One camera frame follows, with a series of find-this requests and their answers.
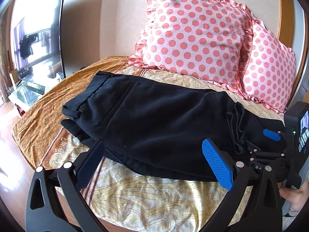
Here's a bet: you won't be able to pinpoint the wooden door frame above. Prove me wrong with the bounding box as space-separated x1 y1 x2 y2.
278 0 308 107

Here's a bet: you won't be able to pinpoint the pink polka dot pillow right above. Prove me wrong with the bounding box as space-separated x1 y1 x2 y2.
239 20 296 114

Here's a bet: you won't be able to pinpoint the black pants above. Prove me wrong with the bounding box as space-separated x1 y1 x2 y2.
62 71 286 182

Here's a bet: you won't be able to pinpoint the glass tv stand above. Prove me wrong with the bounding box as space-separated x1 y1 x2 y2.
8 80 45 112

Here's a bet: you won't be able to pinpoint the person right hand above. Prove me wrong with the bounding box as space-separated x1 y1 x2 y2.
277 179 309 217

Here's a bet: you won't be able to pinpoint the pink polka dot pillow left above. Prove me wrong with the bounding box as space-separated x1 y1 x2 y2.
128 0 252 91

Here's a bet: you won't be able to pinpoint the flat screen television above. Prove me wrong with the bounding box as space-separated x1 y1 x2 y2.
13 0 65 80

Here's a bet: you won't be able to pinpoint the pink polka dot pillow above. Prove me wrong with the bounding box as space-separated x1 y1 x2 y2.
128 0 252 91
239 20 296 114

